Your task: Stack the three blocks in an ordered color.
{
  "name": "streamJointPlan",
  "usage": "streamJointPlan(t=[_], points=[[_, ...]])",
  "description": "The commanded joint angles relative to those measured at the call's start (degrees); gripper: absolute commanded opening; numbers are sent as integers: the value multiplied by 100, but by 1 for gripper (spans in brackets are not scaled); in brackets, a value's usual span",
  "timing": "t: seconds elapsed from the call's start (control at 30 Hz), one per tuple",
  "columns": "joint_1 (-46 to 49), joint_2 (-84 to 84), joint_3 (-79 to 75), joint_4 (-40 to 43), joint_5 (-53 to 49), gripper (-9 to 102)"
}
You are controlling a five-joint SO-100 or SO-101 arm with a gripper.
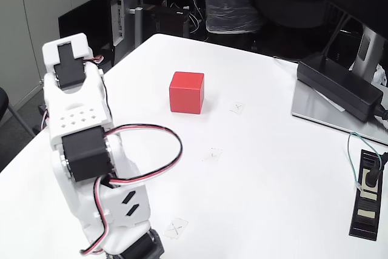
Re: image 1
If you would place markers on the grey computer tower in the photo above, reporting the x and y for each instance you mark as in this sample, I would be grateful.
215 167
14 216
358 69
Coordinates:
116 28

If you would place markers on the plastic-wrapped dark bin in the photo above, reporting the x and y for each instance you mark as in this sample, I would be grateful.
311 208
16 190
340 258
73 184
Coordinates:
230 1

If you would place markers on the black power plug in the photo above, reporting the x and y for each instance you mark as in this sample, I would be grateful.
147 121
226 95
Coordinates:
371 178

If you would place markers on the black flat panel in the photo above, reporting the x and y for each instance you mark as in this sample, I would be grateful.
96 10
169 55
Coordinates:
85 13

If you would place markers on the red cube block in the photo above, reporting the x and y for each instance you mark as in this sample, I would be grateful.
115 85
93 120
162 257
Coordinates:
185 95

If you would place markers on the black equipment box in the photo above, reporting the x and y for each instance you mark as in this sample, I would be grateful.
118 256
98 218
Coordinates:
166 19

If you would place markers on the silver monitor stand column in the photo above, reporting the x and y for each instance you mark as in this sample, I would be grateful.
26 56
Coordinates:
366 49

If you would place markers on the silver monitor stand base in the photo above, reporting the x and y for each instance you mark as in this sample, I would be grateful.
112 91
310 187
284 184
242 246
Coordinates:
309 104

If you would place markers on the black power outlet strip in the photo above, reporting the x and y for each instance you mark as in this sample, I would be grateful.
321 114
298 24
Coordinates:
365 225

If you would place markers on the black power adapter brick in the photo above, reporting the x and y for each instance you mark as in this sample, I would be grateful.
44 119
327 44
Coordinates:
336 86

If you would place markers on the crumpled white plastic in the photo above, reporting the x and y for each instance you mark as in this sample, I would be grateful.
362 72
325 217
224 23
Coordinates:
381 74

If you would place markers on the silver metal post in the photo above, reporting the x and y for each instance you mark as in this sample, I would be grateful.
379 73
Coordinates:
138 25

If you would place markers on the black chair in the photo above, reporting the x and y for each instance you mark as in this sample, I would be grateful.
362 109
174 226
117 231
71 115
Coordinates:
3 101

